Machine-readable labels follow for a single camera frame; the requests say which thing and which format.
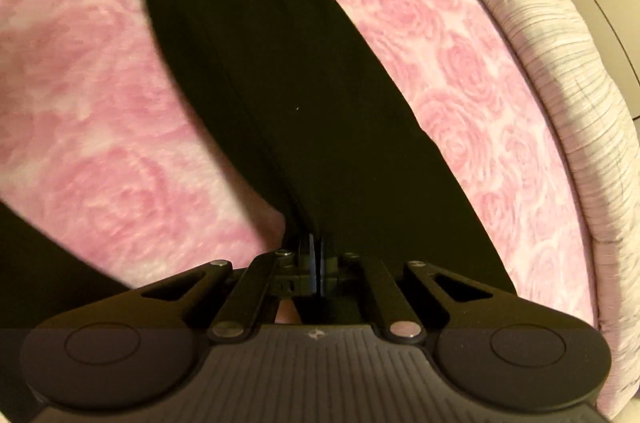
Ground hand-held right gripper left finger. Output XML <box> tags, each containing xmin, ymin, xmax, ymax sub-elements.
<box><xmin>140</xmin><ymin>233</ymin><xmax>317</xmax><ymax>344</ymax></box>

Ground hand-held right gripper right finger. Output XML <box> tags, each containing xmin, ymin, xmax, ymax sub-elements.
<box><xmin>320</xmin><ymin>236</ymin><xmax>518</xmax><ymax>344</ymax></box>

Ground black pants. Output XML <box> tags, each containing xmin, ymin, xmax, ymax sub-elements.
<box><xmin>0</xmin><ymin>0</ymin><xmax>518</xmax><ymax>339</ymax></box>

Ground pink rose print blanket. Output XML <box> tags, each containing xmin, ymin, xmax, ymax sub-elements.
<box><xmin>0</xmin><ymin>0</ymin><xmax>613</xmax><ymax>421</ymax></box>

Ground white wardrobe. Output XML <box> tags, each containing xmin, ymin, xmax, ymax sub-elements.
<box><xmin>555</xmin><ymin>0</ymin><xmax>640</xmax><ymax>121</ymax></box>

